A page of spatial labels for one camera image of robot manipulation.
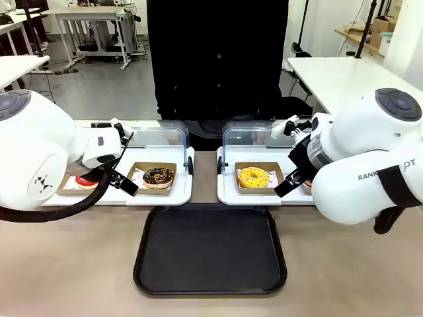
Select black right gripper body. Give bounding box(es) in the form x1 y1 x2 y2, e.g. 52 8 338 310
288 134 321 176

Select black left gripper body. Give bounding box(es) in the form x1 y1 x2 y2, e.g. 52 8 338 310
67 158 116 182

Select red glazed donut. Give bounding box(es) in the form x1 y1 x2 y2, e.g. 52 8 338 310
75 175 100 190

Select brown cardboard donut tray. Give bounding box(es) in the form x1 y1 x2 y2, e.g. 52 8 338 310
56 173 100 196
234 161 286 195
126 161 178 195

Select chocolate donut with nuts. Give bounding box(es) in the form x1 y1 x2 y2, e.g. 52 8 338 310
142 166 175 190

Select yellow sprinkled donut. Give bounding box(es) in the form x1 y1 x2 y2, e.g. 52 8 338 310
237 166 270 189

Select black serving tray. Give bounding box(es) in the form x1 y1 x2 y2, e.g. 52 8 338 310
133 204 288 296

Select white display case base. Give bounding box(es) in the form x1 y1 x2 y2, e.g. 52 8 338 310
217 145 317 206
41 145 194 207

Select clear display case lid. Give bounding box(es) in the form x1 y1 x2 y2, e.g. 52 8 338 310
74 119 190 173
221 119 315 173

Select large white table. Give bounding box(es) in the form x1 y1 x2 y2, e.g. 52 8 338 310
287 56 423 116

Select black tripod stand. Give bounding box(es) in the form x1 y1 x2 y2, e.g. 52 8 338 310
291 0 312 59

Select person torso in black shirt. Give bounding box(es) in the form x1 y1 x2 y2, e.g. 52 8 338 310
146 0 291 151

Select wooden shelf board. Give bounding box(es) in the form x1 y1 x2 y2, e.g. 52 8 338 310
334 28 386 57

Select small white table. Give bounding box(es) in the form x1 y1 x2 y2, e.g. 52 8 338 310
0 55 50 92

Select brown cardboard box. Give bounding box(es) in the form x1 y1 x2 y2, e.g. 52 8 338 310
369 15 397 47

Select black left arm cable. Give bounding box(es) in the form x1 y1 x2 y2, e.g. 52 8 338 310
0 166 112 223

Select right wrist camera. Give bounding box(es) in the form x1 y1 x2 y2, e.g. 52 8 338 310
270 114 313 140

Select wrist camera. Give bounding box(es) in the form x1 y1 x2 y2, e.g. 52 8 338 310
270 114 313 140
114 122 137 147

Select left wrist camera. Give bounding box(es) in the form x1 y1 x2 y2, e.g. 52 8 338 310
114 122 137 147

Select black floor cable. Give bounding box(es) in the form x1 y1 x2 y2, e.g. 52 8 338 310
26 65 62 106

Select black right arm strap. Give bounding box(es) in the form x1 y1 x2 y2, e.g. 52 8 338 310
373 164 423 235

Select black camera stand pole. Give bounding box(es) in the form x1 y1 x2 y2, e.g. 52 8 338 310
355 0 377 59
23 0 46 57

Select grey metal frame desk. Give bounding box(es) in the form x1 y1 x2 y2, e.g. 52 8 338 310
39 6 139 70

